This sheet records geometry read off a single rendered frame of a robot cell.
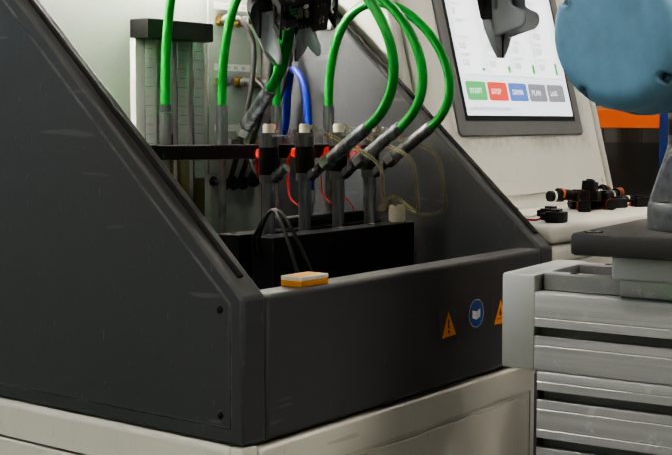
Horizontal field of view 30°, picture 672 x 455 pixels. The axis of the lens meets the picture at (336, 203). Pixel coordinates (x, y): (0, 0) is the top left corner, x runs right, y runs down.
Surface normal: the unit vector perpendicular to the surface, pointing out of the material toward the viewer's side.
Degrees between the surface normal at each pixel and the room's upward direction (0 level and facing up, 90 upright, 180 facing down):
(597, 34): 98
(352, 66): 90
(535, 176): 76
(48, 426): 90
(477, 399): 90
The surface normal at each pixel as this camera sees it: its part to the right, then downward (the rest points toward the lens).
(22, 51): -0.61, 0.05
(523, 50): 0.77, -0.20
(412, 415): 0.80, 0.04
